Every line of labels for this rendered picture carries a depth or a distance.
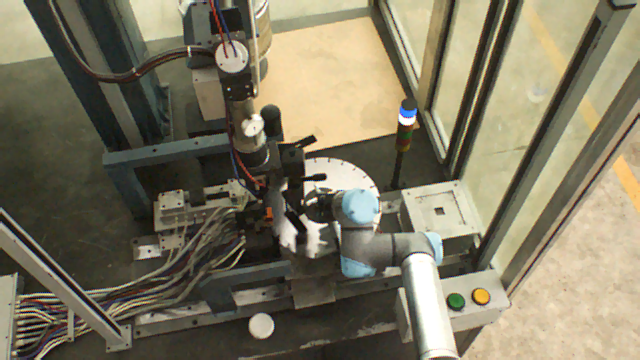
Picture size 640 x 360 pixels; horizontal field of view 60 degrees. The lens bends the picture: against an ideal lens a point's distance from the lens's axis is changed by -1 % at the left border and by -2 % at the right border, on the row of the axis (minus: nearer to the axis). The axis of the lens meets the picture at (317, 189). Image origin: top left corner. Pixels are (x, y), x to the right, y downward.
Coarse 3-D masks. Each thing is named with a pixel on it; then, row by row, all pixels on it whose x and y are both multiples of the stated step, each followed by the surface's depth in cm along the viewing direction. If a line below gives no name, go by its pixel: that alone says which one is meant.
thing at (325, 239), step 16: (320, 160) 167; (336, 160) 167; (304, 176) 164; (336, 176) 163; (352, 176) 163; (368, 176) 163; (272, 192) 161; (272, 208) 158; (288, 208) 158; (288, 224) 155; (304, 224) 155; (320, 224) 155; (336, 224) 155; (288, 240) 153; (304, 240) 153; (320, 240) 153; (336, 240) 152; (320, 256) 150; (336, 256) 150
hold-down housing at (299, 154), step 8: (288, 152) 130; (296, 152) 130; (304, 152) 132; (288, 160) 130; (296, 160) 130; (304, 160) 130; (288, 168) 131; (296, 168) 131; (304, 168) 132; (288, 176) 134; (296, 176) 134; (288, 184) 141; (296, 184) 139; (304, 184) 141; (288, 192) 141; (296, 192) 141; (304, 192) 142
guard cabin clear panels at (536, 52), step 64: (0, 0) 202; (320, 0) 231; (576, 0) 99; (0, 64) 225; (448, 64) 169; (512, 64) 128; (448, 128) 180; (512, 128) 134; (576, 128) 107; (512, 256) 147
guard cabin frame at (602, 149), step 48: (384, 0) 228; (432, 48) 175; (480, 48) 141; (432, 96) 189; (480, 96) 147; (624, 96) 88; (432, 144) 193; (624, 144) 96; (576, 192) 108; (480, 240) 169; (528, 240) 132
